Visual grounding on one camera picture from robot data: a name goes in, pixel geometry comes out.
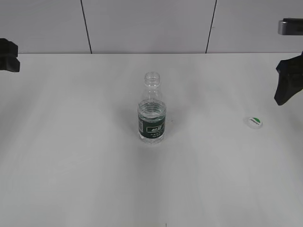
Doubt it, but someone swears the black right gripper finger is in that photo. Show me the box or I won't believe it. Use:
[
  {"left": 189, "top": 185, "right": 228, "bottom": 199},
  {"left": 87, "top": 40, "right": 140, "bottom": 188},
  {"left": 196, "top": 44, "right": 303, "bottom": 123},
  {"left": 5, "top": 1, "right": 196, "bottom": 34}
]
[{"left": 274, "top": 53, "right": 303, "bottom": 106}]

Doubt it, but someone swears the clear Cestbon water bottle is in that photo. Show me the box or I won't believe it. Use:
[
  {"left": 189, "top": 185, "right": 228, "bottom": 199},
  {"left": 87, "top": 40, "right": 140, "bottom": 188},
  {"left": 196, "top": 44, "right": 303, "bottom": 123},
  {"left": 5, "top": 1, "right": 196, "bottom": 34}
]
[{"left": 137, "top": 72, "right": 167, "bottom": 144}]

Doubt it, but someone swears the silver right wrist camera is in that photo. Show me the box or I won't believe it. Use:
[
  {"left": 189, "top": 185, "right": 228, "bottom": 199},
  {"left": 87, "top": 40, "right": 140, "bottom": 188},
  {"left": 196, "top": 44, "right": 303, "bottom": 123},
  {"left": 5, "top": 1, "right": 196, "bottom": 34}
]
[{"left": 278, "top": 18, "right": 303, "bottom": 36}]

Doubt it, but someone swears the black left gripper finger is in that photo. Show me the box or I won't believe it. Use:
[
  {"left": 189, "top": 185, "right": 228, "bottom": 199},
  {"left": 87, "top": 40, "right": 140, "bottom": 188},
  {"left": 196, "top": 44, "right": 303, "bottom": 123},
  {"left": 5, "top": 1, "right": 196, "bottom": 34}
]
[{"left": 0, "top": 38, "right": 20, "bottom": 72}]

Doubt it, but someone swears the white green bottle cap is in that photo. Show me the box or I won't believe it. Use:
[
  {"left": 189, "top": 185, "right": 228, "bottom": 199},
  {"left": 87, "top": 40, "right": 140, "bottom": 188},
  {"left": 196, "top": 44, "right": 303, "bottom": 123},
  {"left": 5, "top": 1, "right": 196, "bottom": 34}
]
[{"left": 243, "top": 117, "right": 263, "bottom": 130}]

